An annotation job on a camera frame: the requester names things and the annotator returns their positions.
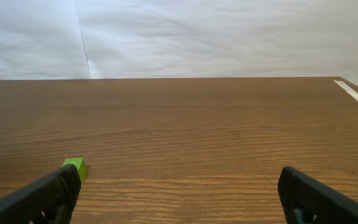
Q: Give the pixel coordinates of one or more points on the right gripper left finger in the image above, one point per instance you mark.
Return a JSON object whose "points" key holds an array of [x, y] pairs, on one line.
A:
{"points": [[42, 196]]}

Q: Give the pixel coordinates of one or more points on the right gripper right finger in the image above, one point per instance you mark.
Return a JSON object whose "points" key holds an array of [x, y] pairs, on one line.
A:
{"points": [[315, 196]]}

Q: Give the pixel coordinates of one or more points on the green cube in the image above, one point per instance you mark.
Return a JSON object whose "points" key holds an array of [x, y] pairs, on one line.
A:
{"points": [[80, 166]]}

